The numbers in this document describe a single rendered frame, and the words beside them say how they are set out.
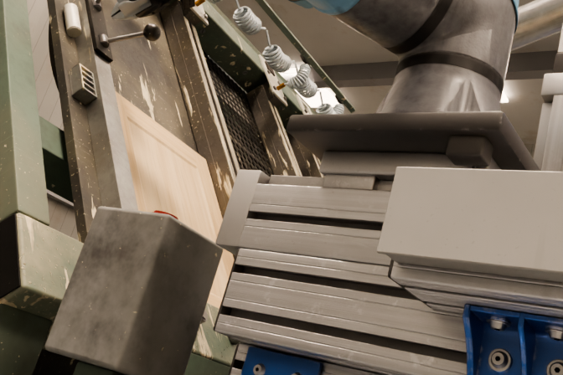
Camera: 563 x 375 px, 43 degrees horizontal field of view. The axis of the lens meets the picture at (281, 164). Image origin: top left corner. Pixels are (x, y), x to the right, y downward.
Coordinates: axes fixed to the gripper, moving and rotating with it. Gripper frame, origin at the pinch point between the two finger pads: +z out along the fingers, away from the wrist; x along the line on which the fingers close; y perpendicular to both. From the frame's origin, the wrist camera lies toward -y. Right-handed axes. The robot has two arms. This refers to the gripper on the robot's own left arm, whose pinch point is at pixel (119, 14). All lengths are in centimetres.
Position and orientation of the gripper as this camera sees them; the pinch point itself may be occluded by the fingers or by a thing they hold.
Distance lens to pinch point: 151.5
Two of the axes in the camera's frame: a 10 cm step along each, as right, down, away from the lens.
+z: -8.3, 4.9, 2.5
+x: 4.2, 8.6, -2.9
